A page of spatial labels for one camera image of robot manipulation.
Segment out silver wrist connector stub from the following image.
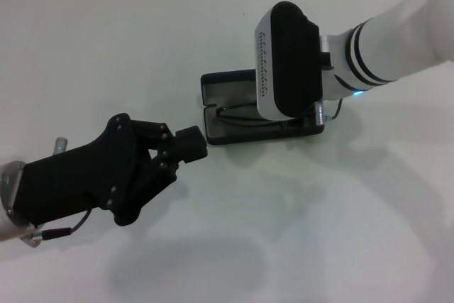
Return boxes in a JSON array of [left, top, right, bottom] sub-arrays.
[[52, 136, 69, 157]]

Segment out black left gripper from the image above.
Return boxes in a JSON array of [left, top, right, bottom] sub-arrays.
[[6, 113, 160, 227]]

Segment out black oval-lens glasses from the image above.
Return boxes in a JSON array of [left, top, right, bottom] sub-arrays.
[[214, 102, 285, 128]]

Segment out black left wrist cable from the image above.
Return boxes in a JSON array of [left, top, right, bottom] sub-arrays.
[[26, 209, 95, 243]]

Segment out black hard glasses case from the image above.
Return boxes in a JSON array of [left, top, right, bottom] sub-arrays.
[[199, 68, 324, 147]]

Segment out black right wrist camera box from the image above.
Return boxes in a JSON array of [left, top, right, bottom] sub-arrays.
[[253, 0, 324, 121]]

